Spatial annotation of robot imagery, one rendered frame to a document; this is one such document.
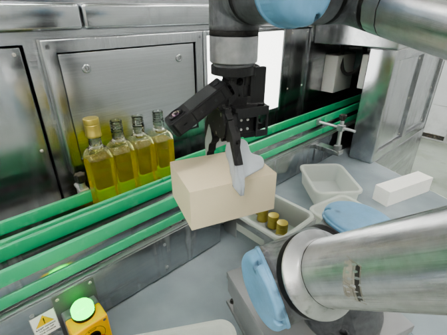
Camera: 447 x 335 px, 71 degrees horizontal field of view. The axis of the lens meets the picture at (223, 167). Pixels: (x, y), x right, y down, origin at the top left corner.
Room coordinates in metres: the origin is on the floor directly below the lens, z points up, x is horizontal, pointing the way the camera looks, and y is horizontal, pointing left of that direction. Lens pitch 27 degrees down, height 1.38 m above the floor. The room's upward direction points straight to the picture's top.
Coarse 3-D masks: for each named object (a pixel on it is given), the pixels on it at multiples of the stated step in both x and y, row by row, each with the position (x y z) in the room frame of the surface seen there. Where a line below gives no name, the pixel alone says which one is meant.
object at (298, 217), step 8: (280, 200) 0.84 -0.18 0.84; (280, 208) 0.83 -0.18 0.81; (288, 208) 0.81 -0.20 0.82; (296, 208) 0.79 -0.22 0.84; (304, 208) 0.79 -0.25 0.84; (248, 216) 0.84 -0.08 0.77; (256, 216) 0.84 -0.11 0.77; (280, 216) 0.83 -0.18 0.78; (288, 216) 0.81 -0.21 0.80; (296, 216) 0.79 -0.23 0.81; (304, 216) 0.77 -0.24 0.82; (312, 216) 0.74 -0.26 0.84; (256, 224) 0.71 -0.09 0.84; (264, 224) 0.80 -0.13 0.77; (288, 224) 0.80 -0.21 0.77; (296, 224) 0.78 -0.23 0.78; (304, 224) 0.71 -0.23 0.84; (264, 232) 0.68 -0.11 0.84; (272, 232) 0.76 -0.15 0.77; (288, 232) 0.67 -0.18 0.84
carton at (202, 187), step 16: (192, 160) 0.53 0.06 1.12; (208, 160) 0.53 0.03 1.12; (224, 160) 0.53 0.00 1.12; (176, 176) 0.49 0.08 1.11; (192, 176) 0.47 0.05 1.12; (208, 176) 0.47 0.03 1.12; (224, 176) 0.47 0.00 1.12; (256, 176) 0.47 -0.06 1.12; (272, 176) 0.48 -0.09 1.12; (176, 192) 0.50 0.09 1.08; (192, 192) 0.42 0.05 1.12; (208, 192) 0.43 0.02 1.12; (224, 192) 0.44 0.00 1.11; (256, 192) 0.47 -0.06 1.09; (272, 192) 0.48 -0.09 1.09; (192, 208) 0.42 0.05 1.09; (208, 208) 0.43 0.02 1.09; (224, 208) 0.44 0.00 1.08; (240, 208) 0.45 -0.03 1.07; (256, 208) 0.47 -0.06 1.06; (272, 208) 0.48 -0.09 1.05; (192, 224) 0.42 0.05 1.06; (208, 224) 0.43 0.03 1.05
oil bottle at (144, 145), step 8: (136, 136) 0.74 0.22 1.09; (144, 136) 0.75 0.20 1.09; (136, 144) 0.72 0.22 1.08; (144, 144) 0.73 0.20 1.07; (152, 144) 0.75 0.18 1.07; (136, 152) 0.72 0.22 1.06; (144, 152) 0.73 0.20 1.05; (152, 152) 0.75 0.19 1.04; (136, 160) 0.72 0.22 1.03; (144, 160) 0.73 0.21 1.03; (152, 160) 0.75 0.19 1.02; (144, 168) 0.73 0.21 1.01; (152, 168) 0.74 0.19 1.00; (144, 176) 0.73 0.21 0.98; (152, 176) 0.74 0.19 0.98; (144, 184) 0.72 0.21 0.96
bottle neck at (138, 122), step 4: (132, 116) 0.75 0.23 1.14; (136, 116) 0.77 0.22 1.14; (140, 116) 0.75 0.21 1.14; (132, 120) 0.75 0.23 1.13; (136, 120) 0.74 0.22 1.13; (140, 120) 0.75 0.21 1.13; (132, 124) 0.75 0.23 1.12; (136, 124) 0.74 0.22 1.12; (140, 124) 0.75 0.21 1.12; (136, 128) 0.74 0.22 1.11; (140, 128) 0.75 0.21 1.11; (136, 132) 0.74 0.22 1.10; (140, 132) 0.74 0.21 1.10; (144, 132) 0.76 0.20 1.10
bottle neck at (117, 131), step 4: (112, 120) 0.72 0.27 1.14; (116, 120) 0.73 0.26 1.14; (120, 120) 0.72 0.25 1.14; (112, 124) 0.70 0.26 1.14; (116, 124) 0.70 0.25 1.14; (120, 124) 0.71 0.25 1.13; (112, 128) 0.70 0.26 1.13; (116, 128) 0.70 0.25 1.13; (120, 128) 0.71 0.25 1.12; (112, 132) 0.70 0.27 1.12; (116, 132) 0.70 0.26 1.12; (120, 132) 0.71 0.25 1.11; (112, 136) 0.71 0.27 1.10; (116, 136) 0.70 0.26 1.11; (120, 136) 0.71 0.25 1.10; (116, 140) 0.70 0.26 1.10; (120, 140) 0.71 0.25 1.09
